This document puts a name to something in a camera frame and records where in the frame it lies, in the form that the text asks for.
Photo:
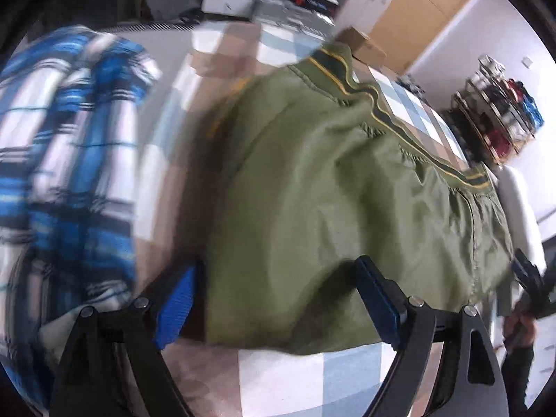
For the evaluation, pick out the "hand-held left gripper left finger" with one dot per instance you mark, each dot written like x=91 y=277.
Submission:
x=176 y=312

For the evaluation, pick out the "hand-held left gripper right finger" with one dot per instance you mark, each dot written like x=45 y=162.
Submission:
x=382 y=304

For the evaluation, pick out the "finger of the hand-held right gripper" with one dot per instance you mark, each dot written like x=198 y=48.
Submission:
x=525 y=269

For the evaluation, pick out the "green jacket with orange lining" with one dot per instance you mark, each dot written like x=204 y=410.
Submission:
x=325 y=204

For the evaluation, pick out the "person's right forearm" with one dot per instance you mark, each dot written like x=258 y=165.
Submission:
x=519 y=378

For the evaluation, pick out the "person's right hand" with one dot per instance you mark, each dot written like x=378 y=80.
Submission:
x=527 y=328

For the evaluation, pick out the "checked blanket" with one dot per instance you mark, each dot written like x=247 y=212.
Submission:
x=282 y=382

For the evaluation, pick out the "wooden shoe rack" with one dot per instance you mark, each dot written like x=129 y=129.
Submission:
x=499 y=113

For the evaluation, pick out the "blue plaid shirt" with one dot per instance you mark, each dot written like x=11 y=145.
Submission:
x=65 y=160

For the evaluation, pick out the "cardboard box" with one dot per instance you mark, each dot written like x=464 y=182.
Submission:
x=362 y=43

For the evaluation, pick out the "wooden door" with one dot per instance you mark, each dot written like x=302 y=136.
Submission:
x=430 y=17

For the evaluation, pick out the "grey plastic case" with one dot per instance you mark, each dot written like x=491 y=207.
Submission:
x=286 y=11

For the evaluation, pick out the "grey cloth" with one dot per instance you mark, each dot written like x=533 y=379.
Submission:
x=173 y=0

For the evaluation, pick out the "white light switch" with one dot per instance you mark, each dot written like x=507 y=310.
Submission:
x=528 y=61

